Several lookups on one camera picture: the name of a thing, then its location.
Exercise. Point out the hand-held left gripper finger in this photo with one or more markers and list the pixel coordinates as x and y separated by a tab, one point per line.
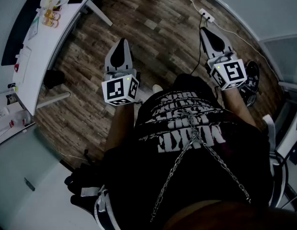
107	61
129	61

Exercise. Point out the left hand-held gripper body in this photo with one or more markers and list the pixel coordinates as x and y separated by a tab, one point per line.
119	90

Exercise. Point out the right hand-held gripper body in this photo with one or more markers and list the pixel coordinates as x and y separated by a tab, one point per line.
232	72

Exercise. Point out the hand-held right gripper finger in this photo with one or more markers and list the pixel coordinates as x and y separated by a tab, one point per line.
228	49
205	45

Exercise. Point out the person's right forearm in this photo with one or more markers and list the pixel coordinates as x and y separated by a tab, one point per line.
237	104

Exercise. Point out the person's left forearm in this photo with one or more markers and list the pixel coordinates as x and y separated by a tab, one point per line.
119	123

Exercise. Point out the black sneaker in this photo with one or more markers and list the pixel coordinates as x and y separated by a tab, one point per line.
251	73

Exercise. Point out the white power strip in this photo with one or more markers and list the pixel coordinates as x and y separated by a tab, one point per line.
210	19

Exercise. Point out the person's white shoe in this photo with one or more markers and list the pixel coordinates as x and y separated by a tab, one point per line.
157	88

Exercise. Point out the white desk leg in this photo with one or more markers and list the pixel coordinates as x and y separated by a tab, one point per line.
100	14
55	99

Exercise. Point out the black floor bag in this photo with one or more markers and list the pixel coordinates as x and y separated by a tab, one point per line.
53	79

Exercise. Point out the small colourful snack packet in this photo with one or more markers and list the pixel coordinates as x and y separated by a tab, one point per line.
58	7

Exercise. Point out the white green-edged leaflet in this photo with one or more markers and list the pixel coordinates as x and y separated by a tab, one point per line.
33	30

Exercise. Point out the white notebook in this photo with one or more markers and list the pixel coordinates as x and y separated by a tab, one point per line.
24	63

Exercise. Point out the clear plastic bag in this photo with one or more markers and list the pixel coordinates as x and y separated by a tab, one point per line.
48	2

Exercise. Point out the small red clip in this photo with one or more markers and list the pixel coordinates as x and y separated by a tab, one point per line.
16	68

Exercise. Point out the large black monitor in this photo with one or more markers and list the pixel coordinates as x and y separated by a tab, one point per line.
19	27

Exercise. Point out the small yellow-green gadget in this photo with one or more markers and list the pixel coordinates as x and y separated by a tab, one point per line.
15	88

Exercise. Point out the small black plug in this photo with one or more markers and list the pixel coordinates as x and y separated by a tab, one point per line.
11	85

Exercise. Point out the small red container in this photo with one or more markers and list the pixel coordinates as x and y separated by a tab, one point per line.
12	123

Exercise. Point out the black printed T-shirt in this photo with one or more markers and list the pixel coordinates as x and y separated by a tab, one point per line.
210	188

